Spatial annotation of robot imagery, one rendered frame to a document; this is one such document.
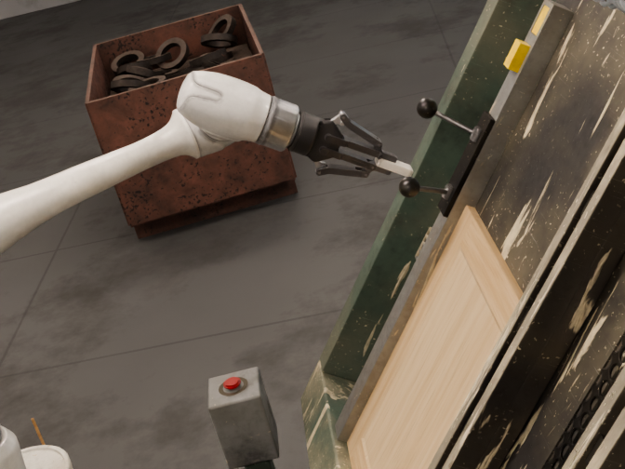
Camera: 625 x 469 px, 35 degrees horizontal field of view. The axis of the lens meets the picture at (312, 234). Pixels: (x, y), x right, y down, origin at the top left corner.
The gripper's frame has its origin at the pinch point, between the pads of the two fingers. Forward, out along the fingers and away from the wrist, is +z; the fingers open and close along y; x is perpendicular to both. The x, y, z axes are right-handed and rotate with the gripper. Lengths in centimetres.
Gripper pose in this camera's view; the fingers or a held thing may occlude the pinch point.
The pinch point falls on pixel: (393, 166)
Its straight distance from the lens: 186.5
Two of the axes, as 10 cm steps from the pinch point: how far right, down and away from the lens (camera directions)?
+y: -3.8, 8.5, 3.8
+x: 0.9, 4.4, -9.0
